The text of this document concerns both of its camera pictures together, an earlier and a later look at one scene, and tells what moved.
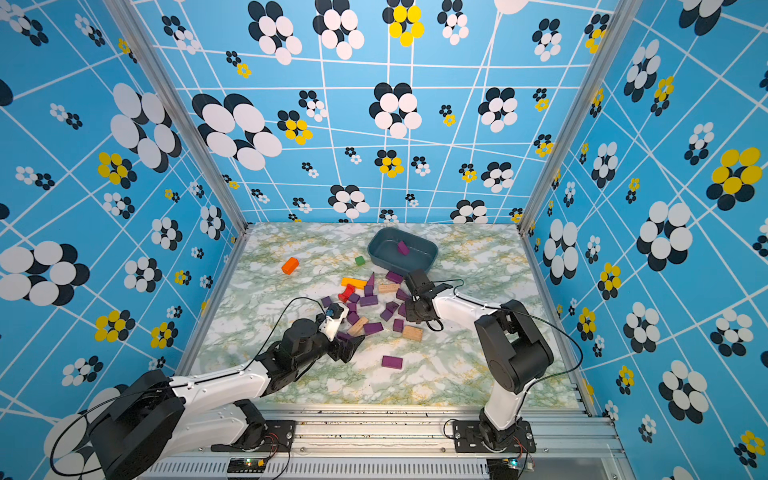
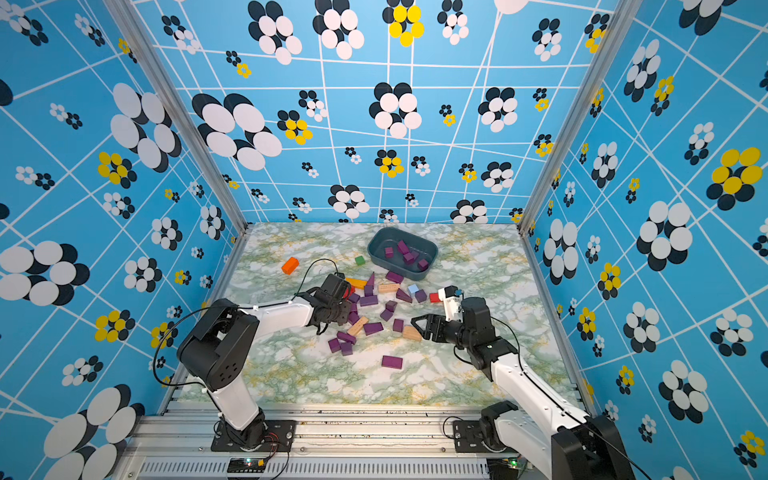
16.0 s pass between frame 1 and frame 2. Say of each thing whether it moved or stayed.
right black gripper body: moved
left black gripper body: moved
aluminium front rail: stayed
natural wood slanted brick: stayed
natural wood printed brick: stayed
